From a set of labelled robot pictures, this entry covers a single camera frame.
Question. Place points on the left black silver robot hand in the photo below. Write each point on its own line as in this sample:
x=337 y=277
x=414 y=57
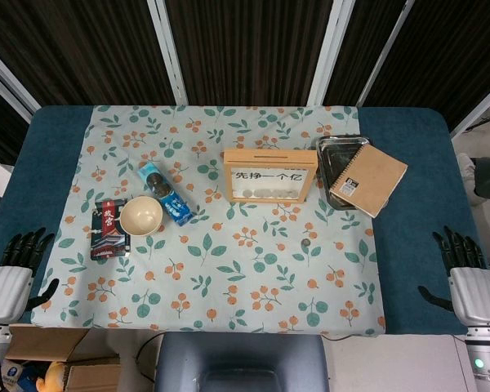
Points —
x=6 y=290

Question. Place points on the wooden frame coin bank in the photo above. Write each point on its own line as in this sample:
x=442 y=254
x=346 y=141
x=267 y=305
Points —
x=269 y=156

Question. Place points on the teal blue table cover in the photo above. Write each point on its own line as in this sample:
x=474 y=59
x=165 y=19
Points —
x=412 y=245

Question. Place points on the rectangular metal tray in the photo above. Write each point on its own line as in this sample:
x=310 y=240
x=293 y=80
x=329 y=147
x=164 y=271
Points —
x=330 y=159

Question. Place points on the white partition frame post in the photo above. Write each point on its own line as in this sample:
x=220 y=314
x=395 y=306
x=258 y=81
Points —
x=167 y=49
x=479 y=106
x=328 y=53
x=12 y=77
x=367 y=53

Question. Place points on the brown cardboard box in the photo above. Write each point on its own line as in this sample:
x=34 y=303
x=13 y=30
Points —
x=90 y=375

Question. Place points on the floral leaf berry tablecloth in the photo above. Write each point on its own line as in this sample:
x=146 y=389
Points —
x=228 y=286

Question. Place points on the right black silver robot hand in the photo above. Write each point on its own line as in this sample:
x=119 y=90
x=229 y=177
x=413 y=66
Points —
x=473 y=294

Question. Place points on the kraft spiral notebook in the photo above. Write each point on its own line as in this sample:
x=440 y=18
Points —
x=375 y=175

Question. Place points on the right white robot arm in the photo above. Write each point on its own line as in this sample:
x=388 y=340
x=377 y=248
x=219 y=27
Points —
x=479 y=351

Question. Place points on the yellow plush toy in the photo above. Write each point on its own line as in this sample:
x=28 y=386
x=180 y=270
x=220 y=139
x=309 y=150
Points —
x=53 y=375

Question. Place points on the dark palace print box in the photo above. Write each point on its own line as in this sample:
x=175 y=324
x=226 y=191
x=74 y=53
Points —
x=106 y=241

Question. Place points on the white side cabinet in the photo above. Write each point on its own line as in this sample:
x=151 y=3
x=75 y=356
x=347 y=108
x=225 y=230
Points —
x=392 y=367

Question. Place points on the cream round bowl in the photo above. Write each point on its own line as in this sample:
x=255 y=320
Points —
x=141 y=214

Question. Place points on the blue snack package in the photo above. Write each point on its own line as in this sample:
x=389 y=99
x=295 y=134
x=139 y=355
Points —
x=175 y=204

